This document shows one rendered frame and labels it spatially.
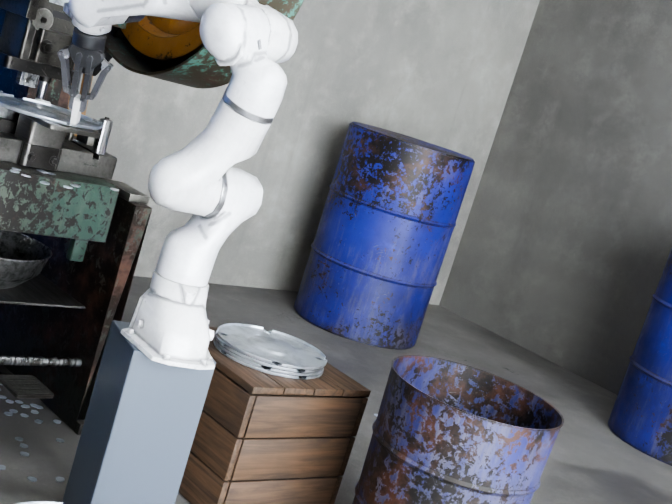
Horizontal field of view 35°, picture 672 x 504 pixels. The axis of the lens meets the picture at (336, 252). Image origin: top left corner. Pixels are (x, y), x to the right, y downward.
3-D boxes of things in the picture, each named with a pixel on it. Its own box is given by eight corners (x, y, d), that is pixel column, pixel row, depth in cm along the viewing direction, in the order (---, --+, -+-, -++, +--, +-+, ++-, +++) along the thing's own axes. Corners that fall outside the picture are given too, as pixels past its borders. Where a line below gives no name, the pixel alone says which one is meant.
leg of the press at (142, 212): (113, 434, 283) (205, 108, 268) (75, 435, 275) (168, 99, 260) (-27, 310, 347) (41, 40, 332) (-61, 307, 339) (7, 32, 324)
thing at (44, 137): (88, 186, 256) (103, 132, 254) (36, 177, 246) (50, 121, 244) (42, 159, 273) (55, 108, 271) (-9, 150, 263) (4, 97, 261)
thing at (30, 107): (123, 136, 261) (123, 133, 261) (14, 115, 241) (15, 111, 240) (67, 109, 281) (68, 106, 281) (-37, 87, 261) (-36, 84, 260)
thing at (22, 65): (75, 94, 270) (80, 73, 269) (2, 77, 256) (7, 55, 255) (46, 80, 282) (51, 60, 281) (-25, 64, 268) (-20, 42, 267)
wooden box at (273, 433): (331, 514, 274) (371, 390, 269) (211, 524, 249) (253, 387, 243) (246, 445, 303) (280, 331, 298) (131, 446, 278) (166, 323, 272)
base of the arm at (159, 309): (229, 374, 214) (248, 309, 212) (140, 361, 205) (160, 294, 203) (194, 335, 233) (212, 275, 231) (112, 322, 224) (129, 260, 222)
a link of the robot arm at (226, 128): (282, 128, 210) (205, 109, 198) (228, 230, 220) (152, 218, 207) (257, 100, 217) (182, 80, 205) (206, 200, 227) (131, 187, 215)
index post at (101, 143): (105, 155, 274) (115, 119, 273) (95, 153, 272) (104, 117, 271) (100, 152, 276) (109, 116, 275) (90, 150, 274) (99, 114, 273)
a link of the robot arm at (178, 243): (245, 292, 225) (279, 180, 221) (172, 283, 213) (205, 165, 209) (218, 274, 233) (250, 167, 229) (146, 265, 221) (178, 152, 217)
